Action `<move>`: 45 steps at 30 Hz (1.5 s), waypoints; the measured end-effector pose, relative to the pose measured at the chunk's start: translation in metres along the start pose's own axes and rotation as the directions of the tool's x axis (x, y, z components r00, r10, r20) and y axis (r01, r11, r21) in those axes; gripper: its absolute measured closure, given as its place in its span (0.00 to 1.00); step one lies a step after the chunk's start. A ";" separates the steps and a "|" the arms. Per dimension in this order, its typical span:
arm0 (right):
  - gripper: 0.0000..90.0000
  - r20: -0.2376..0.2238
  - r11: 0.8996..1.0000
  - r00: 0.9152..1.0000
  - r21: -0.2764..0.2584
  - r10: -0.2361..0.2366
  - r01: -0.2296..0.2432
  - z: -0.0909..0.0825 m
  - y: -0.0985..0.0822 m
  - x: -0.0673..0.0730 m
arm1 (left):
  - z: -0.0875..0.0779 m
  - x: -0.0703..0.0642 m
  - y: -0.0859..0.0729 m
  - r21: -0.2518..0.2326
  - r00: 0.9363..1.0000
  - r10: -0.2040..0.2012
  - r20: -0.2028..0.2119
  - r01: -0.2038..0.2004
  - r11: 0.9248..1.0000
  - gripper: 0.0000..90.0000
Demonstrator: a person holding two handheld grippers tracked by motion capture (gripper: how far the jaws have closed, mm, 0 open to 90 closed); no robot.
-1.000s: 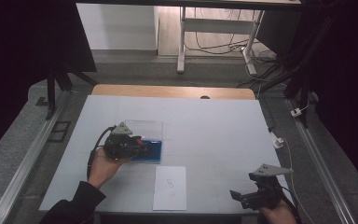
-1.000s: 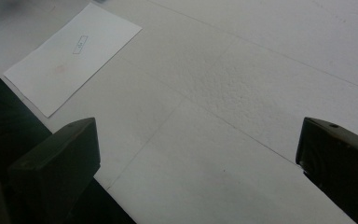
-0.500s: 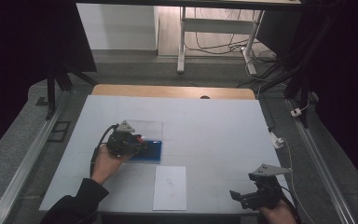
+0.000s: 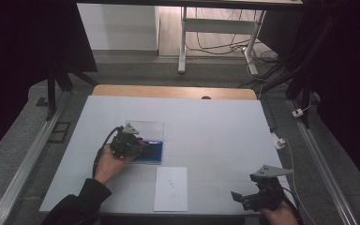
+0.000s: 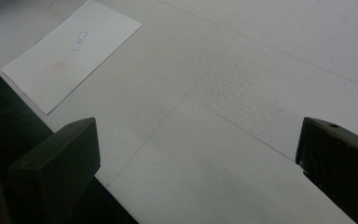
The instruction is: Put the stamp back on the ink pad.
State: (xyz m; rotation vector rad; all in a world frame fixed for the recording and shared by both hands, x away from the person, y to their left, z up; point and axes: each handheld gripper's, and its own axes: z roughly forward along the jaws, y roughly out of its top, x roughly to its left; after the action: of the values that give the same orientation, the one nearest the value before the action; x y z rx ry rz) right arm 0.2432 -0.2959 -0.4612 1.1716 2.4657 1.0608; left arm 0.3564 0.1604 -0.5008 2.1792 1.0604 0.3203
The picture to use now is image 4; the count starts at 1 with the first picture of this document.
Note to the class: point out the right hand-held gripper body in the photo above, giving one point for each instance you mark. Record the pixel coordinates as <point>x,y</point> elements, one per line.
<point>265,193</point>

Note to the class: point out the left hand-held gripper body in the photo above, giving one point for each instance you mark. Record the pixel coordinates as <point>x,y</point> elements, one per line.
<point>124,145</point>

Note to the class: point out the person's left hand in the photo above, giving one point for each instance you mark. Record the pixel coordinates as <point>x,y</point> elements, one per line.
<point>109,165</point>

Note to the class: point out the person's right hand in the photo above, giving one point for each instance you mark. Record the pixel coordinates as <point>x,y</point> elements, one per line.
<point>278,216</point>

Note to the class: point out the white plug adapter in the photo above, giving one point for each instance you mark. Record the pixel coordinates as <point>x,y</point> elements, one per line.
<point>278,142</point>

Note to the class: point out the white paper sheet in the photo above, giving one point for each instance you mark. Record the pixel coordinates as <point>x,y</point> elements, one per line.
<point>170,189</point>

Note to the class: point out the small white connector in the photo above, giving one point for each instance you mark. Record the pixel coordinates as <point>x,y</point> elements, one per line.
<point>297,112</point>

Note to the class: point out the black metal stand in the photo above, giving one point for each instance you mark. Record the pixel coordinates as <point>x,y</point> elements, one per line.
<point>300,78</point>
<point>57,84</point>

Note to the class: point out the dark curtain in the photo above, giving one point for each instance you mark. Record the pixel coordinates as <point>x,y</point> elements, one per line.
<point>18,47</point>
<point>350,78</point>

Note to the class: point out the aluminium rail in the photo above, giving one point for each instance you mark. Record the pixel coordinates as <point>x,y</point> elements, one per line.
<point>28,156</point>
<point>322,162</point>

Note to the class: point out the white desk frame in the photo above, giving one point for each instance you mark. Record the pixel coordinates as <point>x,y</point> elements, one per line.
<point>218,25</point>

